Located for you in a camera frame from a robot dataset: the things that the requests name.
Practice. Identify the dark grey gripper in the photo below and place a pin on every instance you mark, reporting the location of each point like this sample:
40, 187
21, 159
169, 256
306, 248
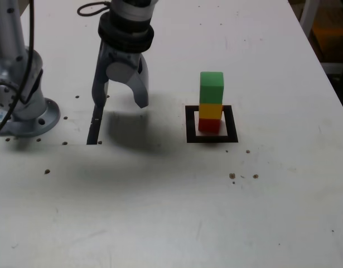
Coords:
123, 58

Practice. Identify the green cube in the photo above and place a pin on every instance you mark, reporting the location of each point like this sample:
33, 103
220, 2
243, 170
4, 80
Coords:
211, 89

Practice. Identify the yellow cube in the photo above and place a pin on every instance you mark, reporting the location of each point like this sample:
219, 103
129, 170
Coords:
210, 111

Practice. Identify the red cube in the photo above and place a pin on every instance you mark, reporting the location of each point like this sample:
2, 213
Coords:
208, 125

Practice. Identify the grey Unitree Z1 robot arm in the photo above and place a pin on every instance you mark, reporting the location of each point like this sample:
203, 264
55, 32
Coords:
9, 42

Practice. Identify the black tape square outline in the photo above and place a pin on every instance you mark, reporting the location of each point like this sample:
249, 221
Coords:
190, 134

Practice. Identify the black tape strip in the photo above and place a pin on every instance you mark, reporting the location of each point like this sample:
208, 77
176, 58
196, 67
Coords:
93, 134

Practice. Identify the white furniture frame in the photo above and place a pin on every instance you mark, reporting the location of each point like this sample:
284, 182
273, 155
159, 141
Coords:
309, 16

